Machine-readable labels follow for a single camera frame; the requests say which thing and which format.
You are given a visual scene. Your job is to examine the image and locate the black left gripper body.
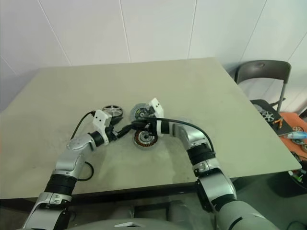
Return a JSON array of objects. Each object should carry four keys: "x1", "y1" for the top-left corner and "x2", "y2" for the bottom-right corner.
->
[{"x1": 105, "y1": 124, "x2": 119, "y2": 142}]

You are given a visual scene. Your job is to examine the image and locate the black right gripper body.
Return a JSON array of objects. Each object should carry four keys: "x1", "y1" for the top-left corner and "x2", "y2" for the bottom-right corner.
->
[{"x1": 143, "y1": 118, "x2": 158, "y2": 132}]

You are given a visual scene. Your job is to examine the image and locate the black toy wheel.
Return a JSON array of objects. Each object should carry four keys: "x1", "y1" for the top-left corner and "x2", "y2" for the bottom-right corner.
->
[
  {"x1": 131, "y1": 129, "x2": 159, "y2": 151},
  {"x1": 130, "y1": 103, "x2": 154, "y2": 120}
]

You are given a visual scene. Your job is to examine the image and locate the spare silver spoked rotor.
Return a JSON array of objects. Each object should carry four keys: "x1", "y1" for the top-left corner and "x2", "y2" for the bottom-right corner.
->
[{"x1": 261, "y1": 110, "x2": 275, "y2": 123}]

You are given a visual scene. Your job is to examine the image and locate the black folding chair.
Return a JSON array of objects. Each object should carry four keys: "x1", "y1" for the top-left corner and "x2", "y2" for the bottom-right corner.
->
[{"x1": 234, "y1": 60, "x2": 295, "y2": 137}]

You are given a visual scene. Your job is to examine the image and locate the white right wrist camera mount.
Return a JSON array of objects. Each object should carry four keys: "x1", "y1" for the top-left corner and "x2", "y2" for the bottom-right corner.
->
[{"x1": 146, "y1": 97, "x2": 165, "y2": 138}]

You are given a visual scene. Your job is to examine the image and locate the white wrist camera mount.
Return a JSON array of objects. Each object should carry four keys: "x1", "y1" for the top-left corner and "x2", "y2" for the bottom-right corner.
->
[
  {"x1": 92, "y1": 109, "x2": 113, "y2": 146},
  {"x1": 146, "y1": 97, "x2": 165, "y2": 138}
]

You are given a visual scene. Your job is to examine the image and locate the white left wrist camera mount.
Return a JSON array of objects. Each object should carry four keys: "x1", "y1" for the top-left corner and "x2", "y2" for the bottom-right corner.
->
[{"x1": 92, "y1": 109, "x2": 113, "y2": 146}]

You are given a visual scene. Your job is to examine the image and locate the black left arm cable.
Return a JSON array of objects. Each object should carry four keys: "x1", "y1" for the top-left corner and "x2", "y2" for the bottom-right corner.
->
[{"x1": 70, "y1": 110, "x2": 95, "y2": 182}]

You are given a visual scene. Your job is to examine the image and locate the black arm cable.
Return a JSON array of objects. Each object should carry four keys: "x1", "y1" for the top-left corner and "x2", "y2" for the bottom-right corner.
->
[
  {"x1": 70, "y1": 110, "x2": 95, "y2": 182},
  {"x1": 150, "y1": 116, "x2": 216, "y2": 156}
]

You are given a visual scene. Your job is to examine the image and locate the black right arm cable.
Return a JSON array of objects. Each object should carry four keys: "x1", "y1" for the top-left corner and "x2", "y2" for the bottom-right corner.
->
[{"x1": 150, "y1": 116, "x2": 216, "y2": 156}]

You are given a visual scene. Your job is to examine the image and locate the black table frame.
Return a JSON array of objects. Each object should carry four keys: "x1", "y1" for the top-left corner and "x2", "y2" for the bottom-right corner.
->
[{"x1": 0, "y1": 173, "x2": 307, "y2": 208}]

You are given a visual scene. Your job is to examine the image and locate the black part with green wires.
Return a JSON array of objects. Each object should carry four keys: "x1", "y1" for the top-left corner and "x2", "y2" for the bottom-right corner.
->
[{"x1": 287, "y1": 167, "x2": 307, "y2": 185}]

